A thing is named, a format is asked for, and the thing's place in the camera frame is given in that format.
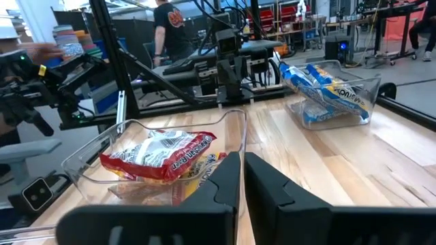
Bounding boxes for stack of colourful mats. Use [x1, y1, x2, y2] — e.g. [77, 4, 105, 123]
[52, 24, 104, 59]

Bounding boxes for black table-level camera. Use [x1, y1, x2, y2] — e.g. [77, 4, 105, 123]
[8, 171, 73, 214]

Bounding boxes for black standing desk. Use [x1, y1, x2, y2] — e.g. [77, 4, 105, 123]
[356, 0, 429, 66]

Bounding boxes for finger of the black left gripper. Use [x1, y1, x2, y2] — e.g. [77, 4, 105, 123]
[217, 60, 239, 100]
[234, 56, 252, 98]

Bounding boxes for black computer tower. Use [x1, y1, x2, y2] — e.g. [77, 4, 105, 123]
[323, 33, 354, 65]

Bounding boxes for person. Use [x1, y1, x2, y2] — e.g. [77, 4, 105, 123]
[152, 0, 196, 67]
[407, 0, 436, 63]

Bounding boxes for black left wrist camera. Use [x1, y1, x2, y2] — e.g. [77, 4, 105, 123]
[215, 29, 242, 57]

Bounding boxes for clear plastic bin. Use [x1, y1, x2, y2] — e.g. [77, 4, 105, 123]
[278, 59, 382, 131]
[60, 108, 249, 225]
[0, 224, 59, 245]

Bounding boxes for black aluminium table frame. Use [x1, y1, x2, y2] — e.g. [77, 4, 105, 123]
[59, 0, 436, 134]

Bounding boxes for blue Maruchan ramen pack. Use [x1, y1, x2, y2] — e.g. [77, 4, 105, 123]
[306, 63, 371, 120]
[279, 62, 341, 113]

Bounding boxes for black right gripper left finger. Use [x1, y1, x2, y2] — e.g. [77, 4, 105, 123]
[55, 151, 242, 245]

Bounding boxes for black keyboard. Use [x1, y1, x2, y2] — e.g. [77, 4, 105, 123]
[162, 58, 199, 76]

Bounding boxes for shelf with red bins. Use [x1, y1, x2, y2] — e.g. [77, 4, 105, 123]
[258, 1, 316, 35]

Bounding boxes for grey chair armrest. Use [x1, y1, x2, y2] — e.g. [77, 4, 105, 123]
[0, 137, 63, 186]

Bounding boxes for person's hand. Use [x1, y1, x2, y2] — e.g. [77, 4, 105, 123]
[18, 42, 65, 65]

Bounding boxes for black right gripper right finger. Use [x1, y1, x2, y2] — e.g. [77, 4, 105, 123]
[244, 151, 436, 245]

